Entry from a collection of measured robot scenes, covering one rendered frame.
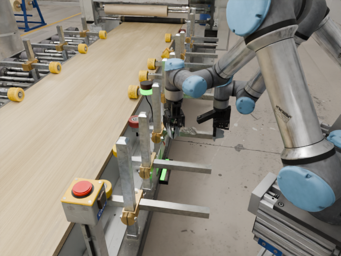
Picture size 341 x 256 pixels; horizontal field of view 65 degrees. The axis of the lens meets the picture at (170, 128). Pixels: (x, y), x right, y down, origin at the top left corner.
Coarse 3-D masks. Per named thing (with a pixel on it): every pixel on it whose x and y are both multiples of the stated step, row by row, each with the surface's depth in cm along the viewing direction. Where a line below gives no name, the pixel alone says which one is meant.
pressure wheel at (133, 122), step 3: (129, 117) 143; (132, 117) 144; (135, 117) 142; (129, 120) 141; (132, 120) 141; (135, 120) 141; (138, 120) 141; (129, 123) 141; (132, 123) 140; (135, 123) 139; (138, 123) 140; (132, 126) 141; (135, 126) 140; (138, 126) 141; (138, 135) 148
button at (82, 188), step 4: (76, 184) 57; (80, 184) 57; (84, 184) 57; (88, 184) 57; (76, 188) 56; (80, 188) 56; (84, 188) 56; (88, 188) 56; (76, 192) 56; (80, 192) 55; (84, 192) 56; (88, 192) 56
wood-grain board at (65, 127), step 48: (96, 48) 248; (144, 48) 249; (48, 96) 166; (96, 96) 166; (0, 144) 124; (48, 144) 124; (96, 144) 124; (0, 192) 99; (48, 192) 99; (0, 240) 83; (48, 240) 83
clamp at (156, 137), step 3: (162, 123) 145; (162, 126) 143; (162, 129) 141; (153, 132) 138; (162, 132) 141; (153, 135) 136; (156, 135) 136; (159, 135) 137; (162, 135) 142; (150, 138) 138; (153, 138) 137; (156, 138) 136; (159, 138) 136; (153, 141) 138; (156, 141) 138; (159, 141) 137
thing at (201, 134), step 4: (132, 128) 144; (136, 128) 144; (152, 128) 143; (164, 128) 143; (172, 128) 143; (136, 132) 145; (164, 132) 142; (180, 132) 141; (200, 132) 140; (204, 132) 140; (208, 132) 140; (212, 132) 140; (184, 136) 142; (188, 136) 141; (192, 136) 141; (196, 136) 140; (200, 136) 140; (204, 136) 139; (208, 136) 139; (212, 136) 139
